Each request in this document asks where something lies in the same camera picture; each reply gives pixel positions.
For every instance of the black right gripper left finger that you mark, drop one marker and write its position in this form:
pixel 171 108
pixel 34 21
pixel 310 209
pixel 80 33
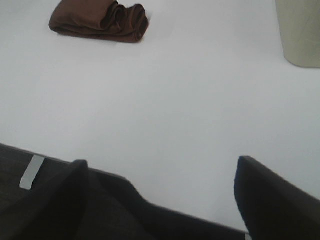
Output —
pixel 53 211

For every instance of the beige storage bin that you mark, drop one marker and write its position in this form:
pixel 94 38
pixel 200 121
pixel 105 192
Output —
pixel 299 26

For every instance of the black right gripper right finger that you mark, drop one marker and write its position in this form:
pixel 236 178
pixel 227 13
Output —
pixel 271 207

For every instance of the grey tape strip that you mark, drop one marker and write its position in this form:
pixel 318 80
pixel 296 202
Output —
pixel 31 172

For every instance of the brown towel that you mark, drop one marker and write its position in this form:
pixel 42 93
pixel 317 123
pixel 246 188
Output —
pixel 100 19

